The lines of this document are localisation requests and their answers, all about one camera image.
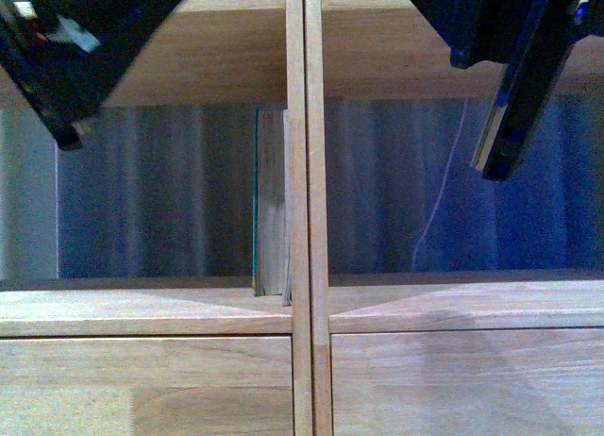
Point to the wooden shelf unit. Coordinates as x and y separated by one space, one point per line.
323 306

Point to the thick teal hardcover book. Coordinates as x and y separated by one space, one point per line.
270 260

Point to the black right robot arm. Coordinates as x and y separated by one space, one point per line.
531 40

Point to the thin green leaf-pattern book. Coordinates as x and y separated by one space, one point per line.
287 294

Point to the wooden drawer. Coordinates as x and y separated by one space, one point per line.
147 386
480 382

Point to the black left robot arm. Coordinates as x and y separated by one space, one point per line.
66 57

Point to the upper right wooden drawer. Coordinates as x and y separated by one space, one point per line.
480 382

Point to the upper left wooden drawer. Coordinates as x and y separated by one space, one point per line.
147 386

